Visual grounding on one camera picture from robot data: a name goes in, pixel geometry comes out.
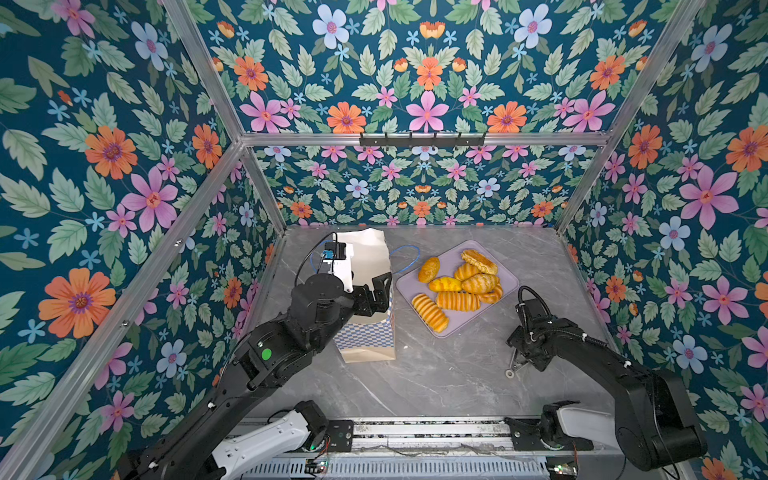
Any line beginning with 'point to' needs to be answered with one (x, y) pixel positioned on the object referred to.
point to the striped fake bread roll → (465, 271)
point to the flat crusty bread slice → (479, 261)
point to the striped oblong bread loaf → (461, 301)
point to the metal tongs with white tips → (510, 373)
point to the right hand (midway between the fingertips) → (518, 348)
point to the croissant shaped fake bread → (494, 296)
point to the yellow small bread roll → (445, 284)
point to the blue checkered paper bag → (364, 338)
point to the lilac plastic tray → (459, 319)
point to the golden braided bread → (482, 283)
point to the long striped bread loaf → (430, 312)
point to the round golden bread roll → (429, 270)
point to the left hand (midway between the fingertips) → (380, 270)
